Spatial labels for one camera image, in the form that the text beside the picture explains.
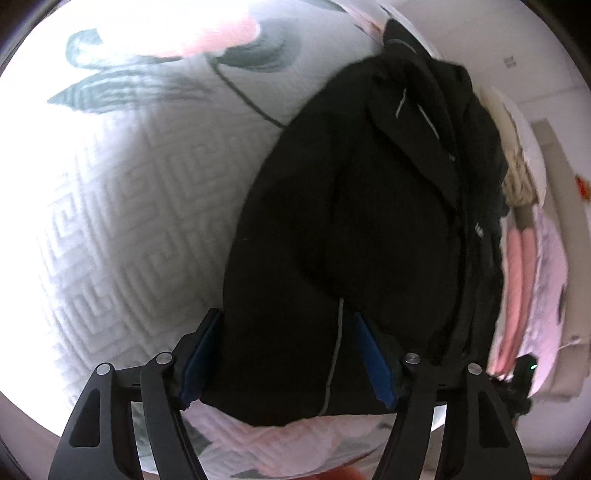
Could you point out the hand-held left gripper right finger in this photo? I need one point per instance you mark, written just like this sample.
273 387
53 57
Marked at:
371 360

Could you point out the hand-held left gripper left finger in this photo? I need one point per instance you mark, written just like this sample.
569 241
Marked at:
203 360

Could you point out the black hooded jacket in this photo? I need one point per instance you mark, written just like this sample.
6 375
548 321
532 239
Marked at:
369 230

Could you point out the pink folded blanket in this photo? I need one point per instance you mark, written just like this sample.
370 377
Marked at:
515 277

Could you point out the pink patterned pillow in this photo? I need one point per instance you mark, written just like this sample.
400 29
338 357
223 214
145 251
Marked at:
549 277

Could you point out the cream folded quilt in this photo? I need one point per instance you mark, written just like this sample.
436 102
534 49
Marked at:
519 189

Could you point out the floral quilted bedspread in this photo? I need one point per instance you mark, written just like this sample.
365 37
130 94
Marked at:
138 184

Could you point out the red plush toy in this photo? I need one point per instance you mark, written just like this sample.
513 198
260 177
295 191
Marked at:
584 187

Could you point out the wall socket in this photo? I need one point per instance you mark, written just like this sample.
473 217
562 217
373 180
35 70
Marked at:
510 61

